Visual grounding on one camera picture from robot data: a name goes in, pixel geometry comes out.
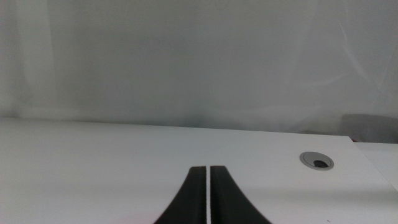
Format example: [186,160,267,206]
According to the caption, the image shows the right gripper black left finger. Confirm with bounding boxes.
[153,166,208,224]

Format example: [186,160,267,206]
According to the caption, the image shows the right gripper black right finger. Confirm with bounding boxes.
[210,165,273,224]

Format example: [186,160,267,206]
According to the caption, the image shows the white backdrop curtain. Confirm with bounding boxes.
[0,0,398,139]

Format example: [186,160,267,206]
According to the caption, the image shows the dark grey object behind curtain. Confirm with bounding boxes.
[340,113,398,144]

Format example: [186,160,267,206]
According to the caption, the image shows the grey round cable grommet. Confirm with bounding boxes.
[299,151,335,171]

